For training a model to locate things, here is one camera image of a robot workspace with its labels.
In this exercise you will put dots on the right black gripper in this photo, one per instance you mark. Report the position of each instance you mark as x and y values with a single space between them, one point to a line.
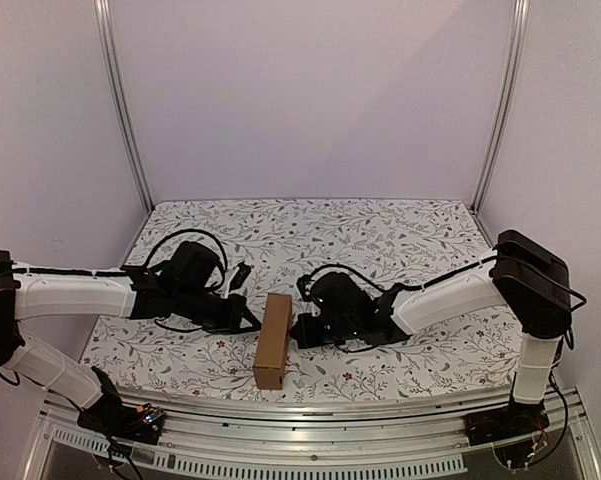
306 328

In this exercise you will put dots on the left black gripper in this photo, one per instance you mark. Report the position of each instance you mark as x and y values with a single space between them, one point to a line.
230 324

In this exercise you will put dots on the brown cardboard box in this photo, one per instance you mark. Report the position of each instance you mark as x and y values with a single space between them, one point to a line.
272 349

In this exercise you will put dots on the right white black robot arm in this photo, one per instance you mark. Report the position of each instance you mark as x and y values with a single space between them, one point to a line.
518 273

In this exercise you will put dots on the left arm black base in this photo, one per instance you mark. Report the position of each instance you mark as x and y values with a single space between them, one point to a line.
143 424

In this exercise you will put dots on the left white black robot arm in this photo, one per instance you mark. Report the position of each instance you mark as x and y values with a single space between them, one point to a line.
194 283

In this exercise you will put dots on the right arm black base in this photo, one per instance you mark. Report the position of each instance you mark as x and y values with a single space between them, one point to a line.
509 421

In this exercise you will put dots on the floral patterned table mat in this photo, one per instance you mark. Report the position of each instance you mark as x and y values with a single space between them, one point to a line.
387 241

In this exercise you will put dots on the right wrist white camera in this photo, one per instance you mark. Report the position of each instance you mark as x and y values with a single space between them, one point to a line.
303 286

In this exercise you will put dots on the front aluminium rail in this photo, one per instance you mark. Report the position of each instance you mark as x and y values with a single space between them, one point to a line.
422 438

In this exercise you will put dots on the left aluminium frame post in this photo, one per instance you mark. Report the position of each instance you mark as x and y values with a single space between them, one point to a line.
114 75

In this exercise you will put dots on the aluminium frame post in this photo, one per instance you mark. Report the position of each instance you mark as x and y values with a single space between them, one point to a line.
505 99
114 75

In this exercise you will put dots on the right aluminium frame post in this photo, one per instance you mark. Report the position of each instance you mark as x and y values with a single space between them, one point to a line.
505 99

